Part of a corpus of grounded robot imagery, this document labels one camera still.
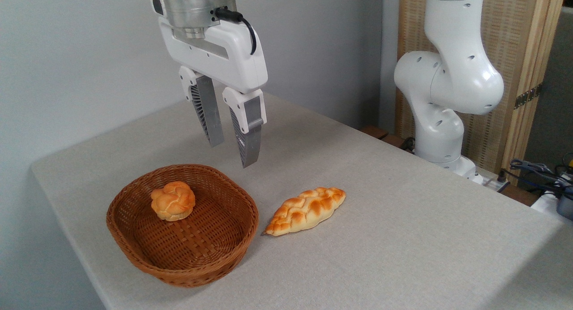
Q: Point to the brown wicker basket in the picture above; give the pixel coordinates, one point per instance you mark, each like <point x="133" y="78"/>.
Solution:
<point x="197" y="247"/>

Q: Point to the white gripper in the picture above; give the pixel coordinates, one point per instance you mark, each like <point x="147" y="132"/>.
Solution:
<point x="224" y="54"/>

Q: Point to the brown wooden block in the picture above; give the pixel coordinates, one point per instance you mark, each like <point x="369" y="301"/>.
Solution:
<point x="380" y="133"/>

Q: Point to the grey fabric table cover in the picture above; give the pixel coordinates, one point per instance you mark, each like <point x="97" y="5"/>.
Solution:
<point x="380" y="238"/>

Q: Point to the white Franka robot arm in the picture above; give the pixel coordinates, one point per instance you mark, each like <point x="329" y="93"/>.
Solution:
<point x="452" y="81"/>

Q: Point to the round knotted bread roll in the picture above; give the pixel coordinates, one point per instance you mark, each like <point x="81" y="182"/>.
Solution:
<point x="173" y="201"/>

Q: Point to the long braided bread loaf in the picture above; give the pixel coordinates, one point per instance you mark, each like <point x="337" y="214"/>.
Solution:
<point x="304" y="210"/>

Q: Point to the wooden woven folding screen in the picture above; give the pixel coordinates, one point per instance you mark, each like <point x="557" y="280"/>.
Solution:
<point x="519" y="45"/>

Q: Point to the black plug at robot base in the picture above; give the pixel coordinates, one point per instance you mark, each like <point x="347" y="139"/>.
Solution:
<point x="502" y="182"/>

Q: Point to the silver metal wrist flange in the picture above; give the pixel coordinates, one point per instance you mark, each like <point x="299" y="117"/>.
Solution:
<point x="192" y="7"/>

